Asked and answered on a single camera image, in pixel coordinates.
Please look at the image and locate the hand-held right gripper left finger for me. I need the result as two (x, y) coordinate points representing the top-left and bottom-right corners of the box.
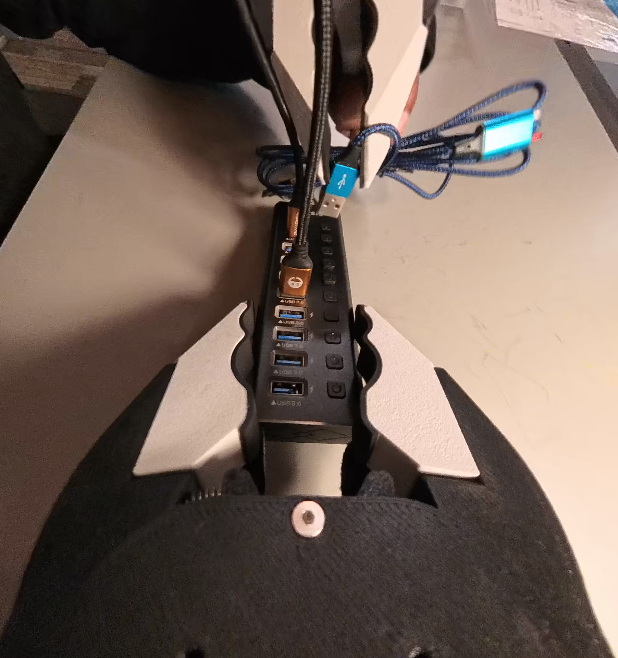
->
(133, 301), (264, 495)

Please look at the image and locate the person's left forearm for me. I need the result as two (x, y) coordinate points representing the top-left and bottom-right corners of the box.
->
(8, 0), (275, 87)

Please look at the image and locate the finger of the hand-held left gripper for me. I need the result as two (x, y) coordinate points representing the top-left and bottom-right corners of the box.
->
(272, 0), (333, 187)
(334, 0), (429, 190)

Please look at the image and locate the blue braided multi-plug usb cable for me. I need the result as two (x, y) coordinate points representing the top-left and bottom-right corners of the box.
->
(257, 80), (548, 221)

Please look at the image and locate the printed paper sheet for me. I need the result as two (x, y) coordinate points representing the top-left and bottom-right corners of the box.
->
(440, 0), (618, 54)

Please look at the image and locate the black usb hub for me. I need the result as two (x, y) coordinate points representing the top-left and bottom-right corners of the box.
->
(252, 202), (365, 444)

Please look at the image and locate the orange plug black usb cable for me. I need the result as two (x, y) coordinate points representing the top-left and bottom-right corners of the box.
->
(234, 0), (338, 301)

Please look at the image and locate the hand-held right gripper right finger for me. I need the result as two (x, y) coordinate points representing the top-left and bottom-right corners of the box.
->
(342, 304), (481, 497)

